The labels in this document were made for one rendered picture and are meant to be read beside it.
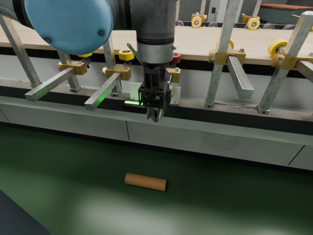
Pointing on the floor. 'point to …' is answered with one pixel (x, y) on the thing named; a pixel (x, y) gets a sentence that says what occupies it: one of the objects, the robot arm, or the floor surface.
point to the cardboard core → (145, 181)
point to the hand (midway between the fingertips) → (156, 117)
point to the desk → (280, 13)
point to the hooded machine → (220, 10)
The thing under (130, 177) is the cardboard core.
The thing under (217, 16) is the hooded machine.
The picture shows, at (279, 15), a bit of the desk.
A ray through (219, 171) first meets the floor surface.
